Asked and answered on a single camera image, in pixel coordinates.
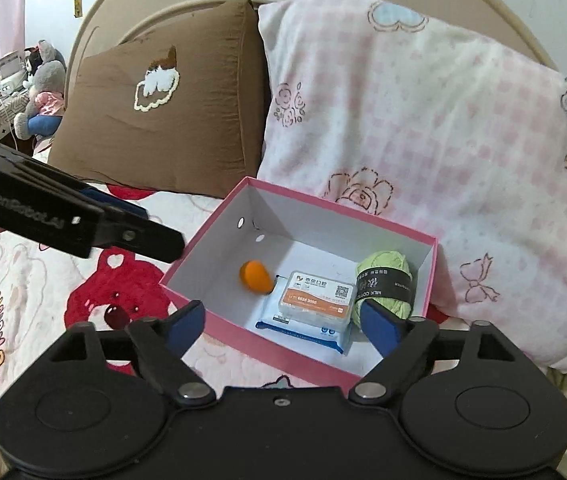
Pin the green yarn ball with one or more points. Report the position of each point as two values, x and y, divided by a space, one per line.
378 270

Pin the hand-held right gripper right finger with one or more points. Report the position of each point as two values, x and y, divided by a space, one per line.
383 327

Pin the orange makeup sponge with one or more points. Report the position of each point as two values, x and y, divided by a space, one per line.
253 276

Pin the blue white wet wipes pack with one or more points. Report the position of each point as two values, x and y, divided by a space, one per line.
313 335

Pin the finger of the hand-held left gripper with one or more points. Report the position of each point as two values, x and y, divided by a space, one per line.
123 207
153 240

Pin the red bear printed blanket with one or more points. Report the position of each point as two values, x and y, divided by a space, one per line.
28 280

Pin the grey plush toy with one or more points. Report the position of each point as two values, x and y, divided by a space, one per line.
48 77

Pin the brass wall switch plate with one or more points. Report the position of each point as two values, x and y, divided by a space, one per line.
78 7

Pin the pink checked pillow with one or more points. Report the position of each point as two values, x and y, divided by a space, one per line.
413 135

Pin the brown pillow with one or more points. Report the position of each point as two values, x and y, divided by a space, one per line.
163 135

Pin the black white plush toy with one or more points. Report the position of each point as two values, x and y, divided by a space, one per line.
32 65

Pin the pink cardboard box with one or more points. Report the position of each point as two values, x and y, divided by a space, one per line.
273 355

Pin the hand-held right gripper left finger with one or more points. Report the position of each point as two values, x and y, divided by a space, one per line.
186 330

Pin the clear orange-label plastic box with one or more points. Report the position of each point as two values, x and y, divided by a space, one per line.
313 300

